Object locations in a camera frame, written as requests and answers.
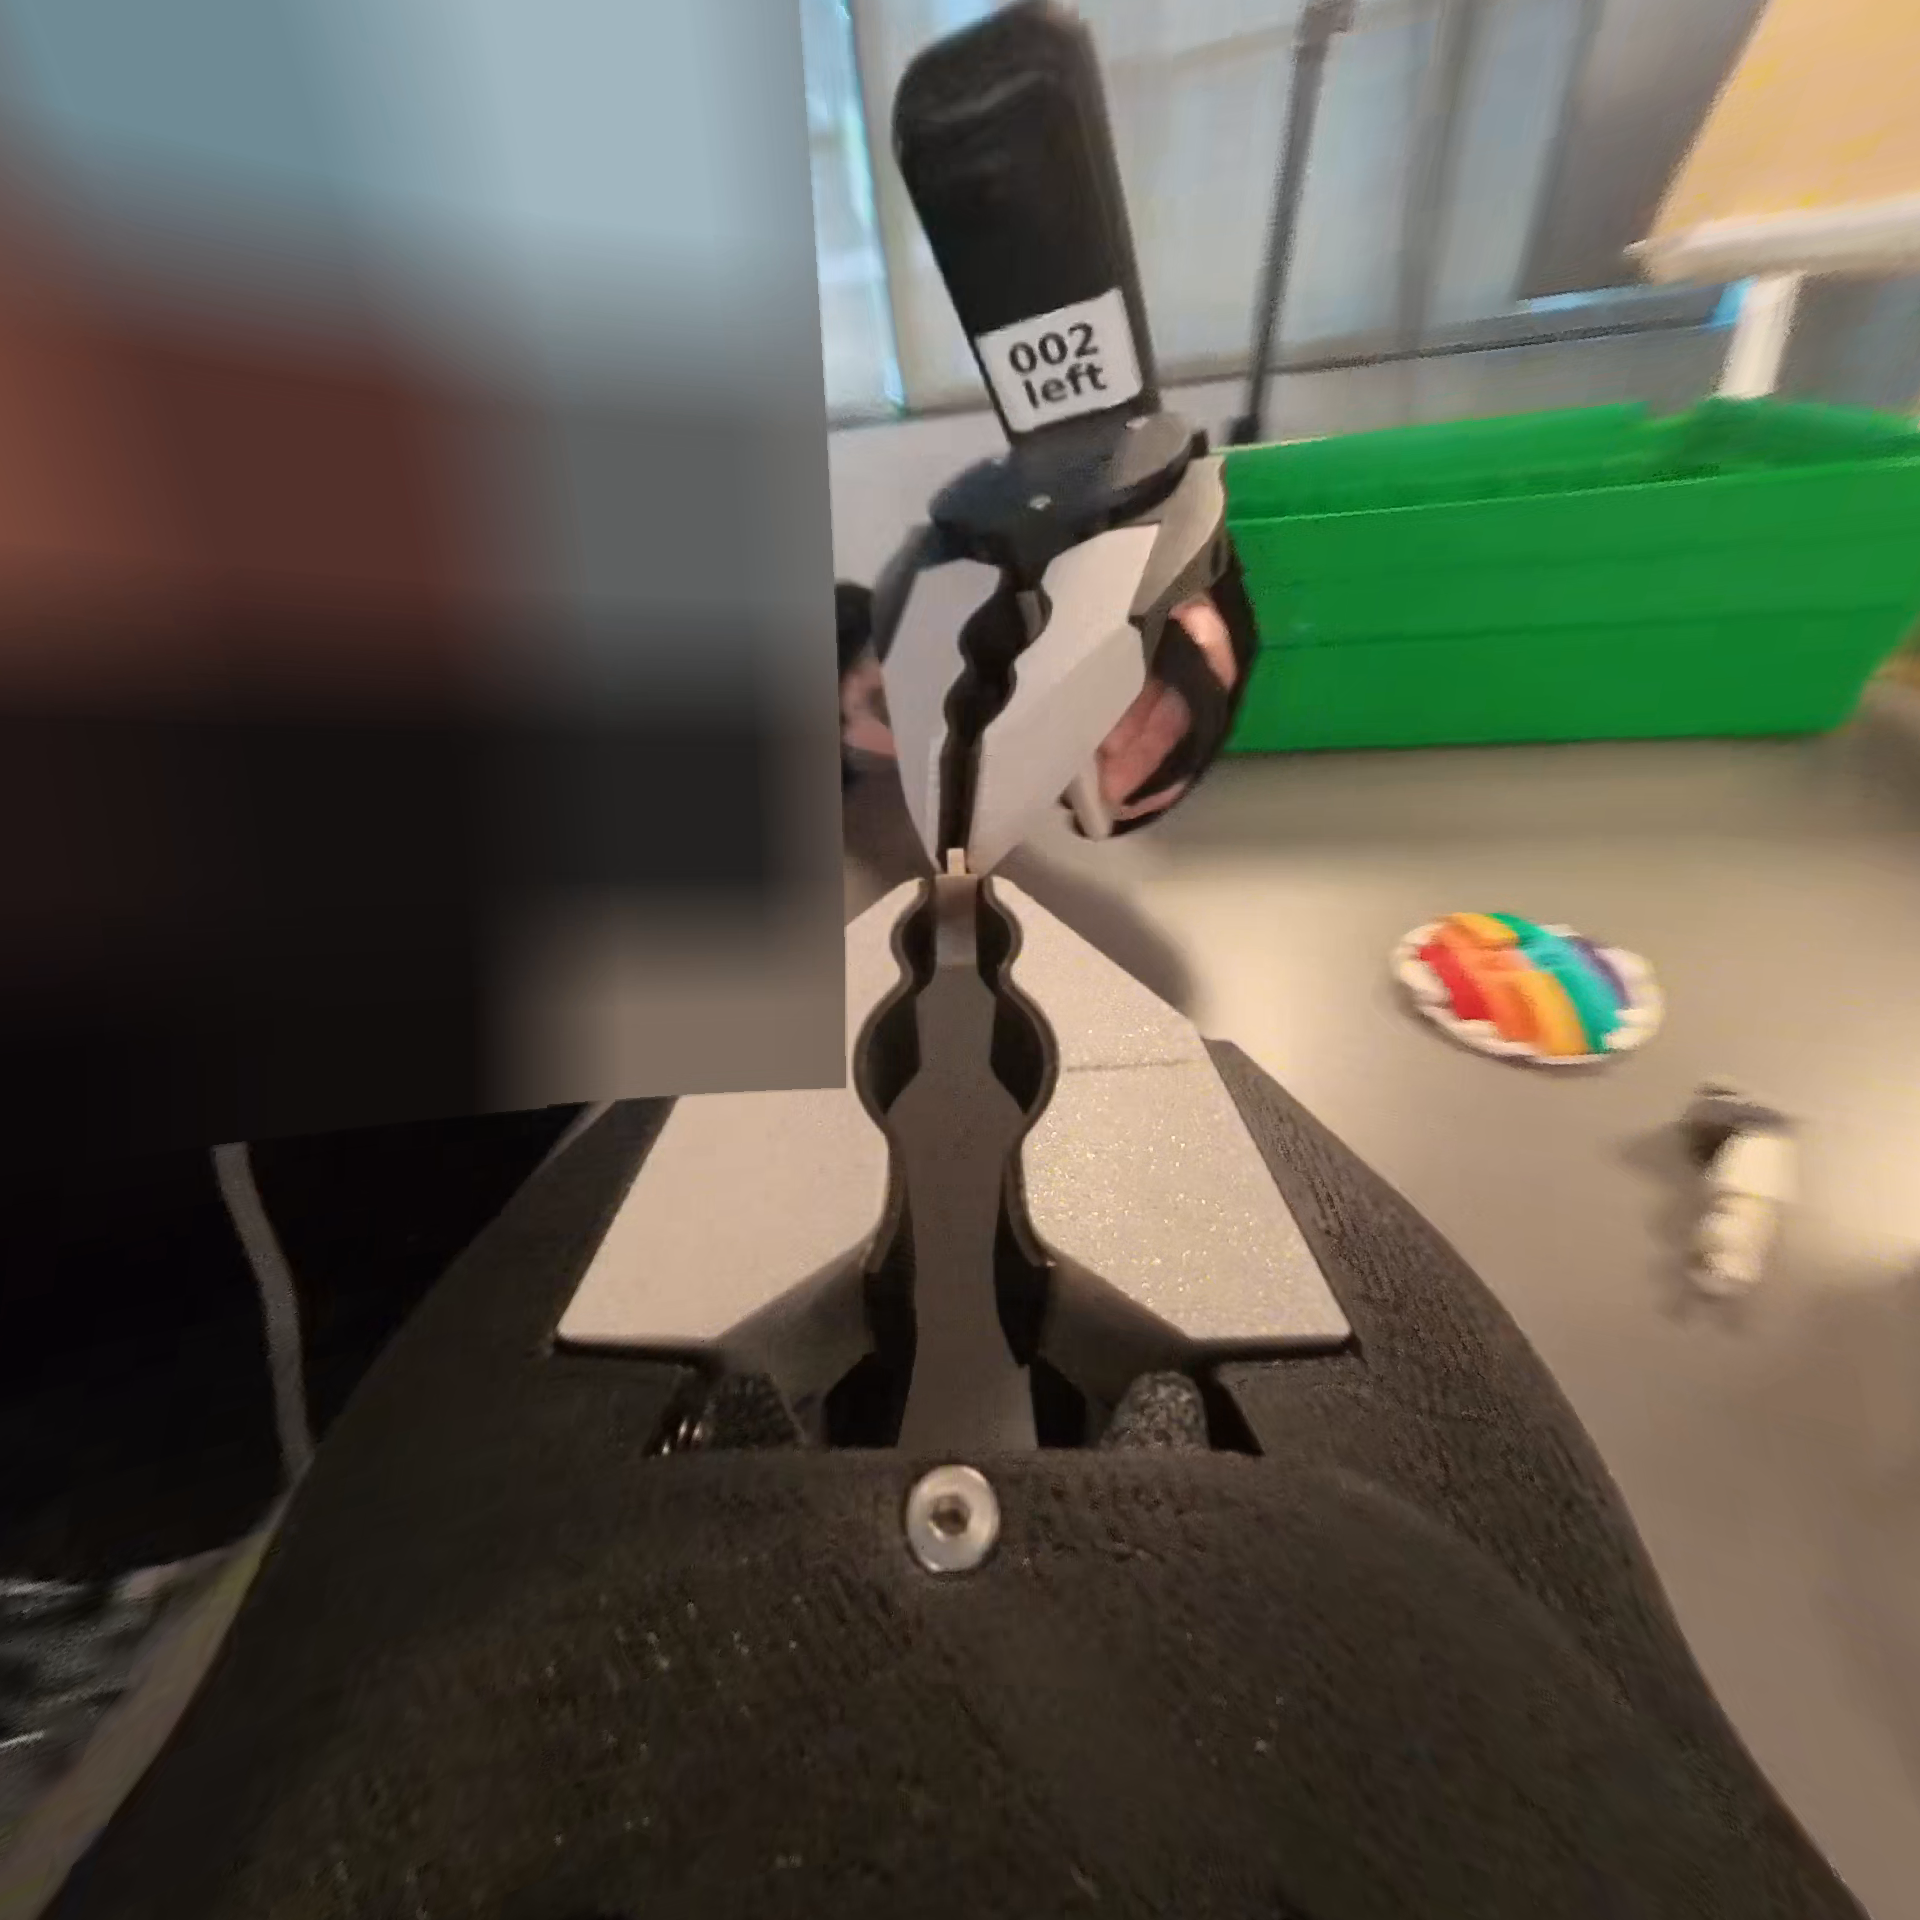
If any person's dark clothing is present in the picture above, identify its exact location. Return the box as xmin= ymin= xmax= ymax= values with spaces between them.
xmin=0 ymin=1102 xmax=589 ymax=1583

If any small grey white lego part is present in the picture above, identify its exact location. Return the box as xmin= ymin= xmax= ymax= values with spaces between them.
xmin=1671 ymin=1077 xmax=1806 ymax=1301

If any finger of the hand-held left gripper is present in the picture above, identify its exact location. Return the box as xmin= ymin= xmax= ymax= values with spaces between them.
xmin=958 ymin=520 xmax=1168 ymax=878
xmin=885 ymin=555 xmax=1003 ymax=859

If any black tripod pole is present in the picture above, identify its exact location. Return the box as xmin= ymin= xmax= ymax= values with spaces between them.
xmin=1238 ymin=0 xmax=1356 ymax=447

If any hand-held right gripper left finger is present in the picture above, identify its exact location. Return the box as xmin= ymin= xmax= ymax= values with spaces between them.
xmin=556 ymin=878 xmax=921 ymax=1359

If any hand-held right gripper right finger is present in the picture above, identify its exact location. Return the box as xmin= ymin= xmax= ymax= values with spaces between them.
xmin=971 ymin=878 xmax=1356 ymax=1353

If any person's left hand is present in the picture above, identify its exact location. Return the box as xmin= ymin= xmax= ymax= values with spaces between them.
xmin=1099 ymin=597 xmax=1243 ymax=828

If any stack of green plastic bins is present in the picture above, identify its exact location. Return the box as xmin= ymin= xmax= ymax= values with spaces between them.
xmin=1211 ymin=395 xmax=1920 ymax=757

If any rainbow lego build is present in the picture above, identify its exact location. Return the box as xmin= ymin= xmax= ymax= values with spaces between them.
xmin=1390 ymin=910 xmax=1664 ymax=1068

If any pale wooden desk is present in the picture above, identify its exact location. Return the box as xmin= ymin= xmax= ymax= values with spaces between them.
xmin=1622 ymin=0 xmax=1920 ymax=405

